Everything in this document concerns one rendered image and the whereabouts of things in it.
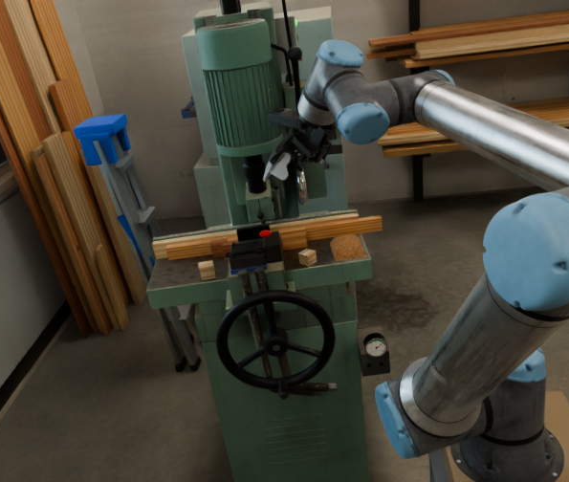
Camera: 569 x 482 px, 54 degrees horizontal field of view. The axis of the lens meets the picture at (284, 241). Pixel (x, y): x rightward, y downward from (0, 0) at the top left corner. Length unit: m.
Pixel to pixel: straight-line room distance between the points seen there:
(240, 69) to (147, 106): 2.65
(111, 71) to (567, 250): 3.64
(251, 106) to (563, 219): 0.94
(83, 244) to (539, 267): 2.50
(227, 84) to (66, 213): 1.61
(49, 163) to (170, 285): 1.39
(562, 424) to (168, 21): 3.19
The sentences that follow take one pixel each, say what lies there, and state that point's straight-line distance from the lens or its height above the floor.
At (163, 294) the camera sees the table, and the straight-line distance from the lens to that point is 1.53.
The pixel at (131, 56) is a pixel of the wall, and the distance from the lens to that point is 3.96.
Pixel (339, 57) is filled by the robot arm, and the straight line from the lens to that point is 1.14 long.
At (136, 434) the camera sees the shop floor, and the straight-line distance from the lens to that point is 2.47.
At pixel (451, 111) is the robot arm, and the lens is 1.01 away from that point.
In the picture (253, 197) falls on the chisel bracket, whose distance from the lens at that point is 1.52.
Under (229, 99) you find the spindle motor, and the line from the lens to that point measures 1.40.
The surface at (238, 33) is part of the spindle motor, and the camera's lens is 1.37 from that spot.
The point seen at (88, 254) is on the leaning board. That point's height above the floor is 0.46.
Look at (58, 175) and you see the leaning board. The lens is 2.79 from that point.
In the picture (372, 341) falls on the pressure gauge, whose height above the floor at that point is 0.68.
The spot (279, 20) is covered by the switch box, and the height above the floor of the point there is 1.47.
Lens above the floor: 1.64
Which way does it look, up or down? 27 degrees down
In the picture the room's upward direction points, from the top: 8 degrees counter-clockwise
